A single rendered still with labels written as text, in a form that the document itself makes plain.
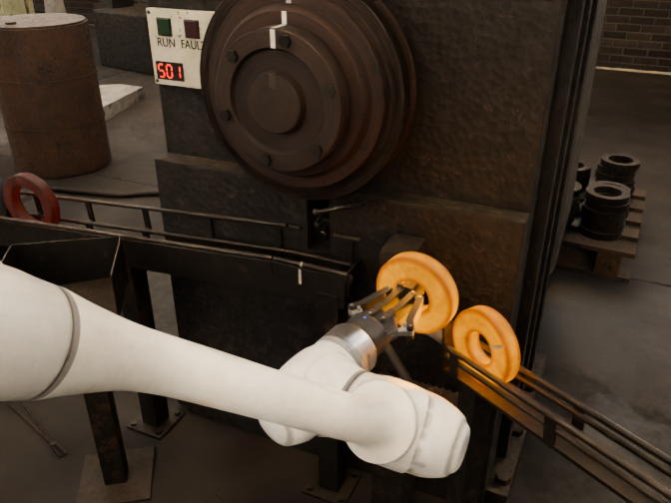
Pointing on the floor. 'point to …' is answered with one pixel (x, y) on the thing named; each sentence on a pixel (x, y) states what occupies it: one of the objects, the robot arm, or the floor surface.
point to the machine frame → (406, 199)
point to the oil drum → (51, 96)
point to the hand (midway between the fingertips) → (416, 285)
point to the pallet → (604, 217)
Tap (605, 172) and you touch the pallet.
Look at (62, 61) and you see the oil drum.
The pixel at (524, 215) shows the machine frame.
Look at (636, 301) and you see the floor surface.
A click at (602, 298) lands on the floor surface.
